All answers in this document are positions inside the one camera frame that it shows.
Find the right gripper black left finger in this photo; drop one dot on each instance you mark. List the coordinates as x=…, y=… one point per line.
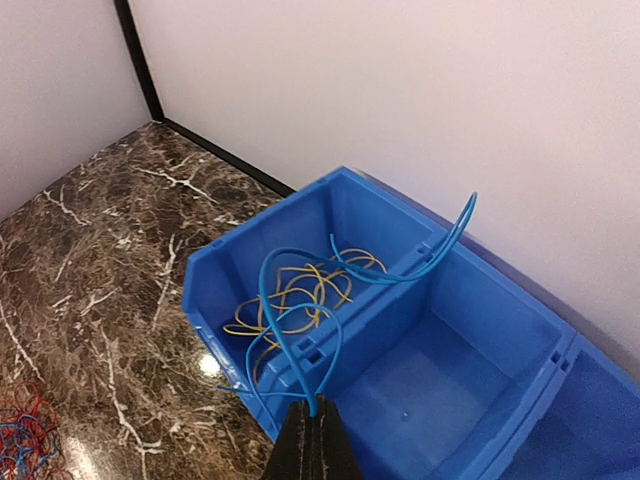
x=290, y=457

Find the black left corner post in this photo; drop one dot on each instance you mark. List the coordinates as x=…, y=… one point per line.
x=138, y=59

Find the middle blue storage bin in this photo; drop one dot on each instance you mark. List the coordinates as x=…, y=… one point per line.
x=450, y=360

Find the blue storage bin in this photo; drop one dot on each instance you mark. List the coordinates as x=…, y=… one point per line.
x=341, y=210
x=584, y=425
x=450, y=360

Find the left blue storage bin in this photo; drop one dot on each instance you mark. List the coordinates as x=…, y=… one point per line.
x=341, y=210

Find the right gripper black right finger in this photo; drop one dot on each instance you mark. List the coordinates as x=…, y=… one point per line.
x=332, y=453

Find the right blue storage bin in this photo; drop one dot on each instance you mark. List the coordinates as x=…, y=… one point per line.
x=584, y=425

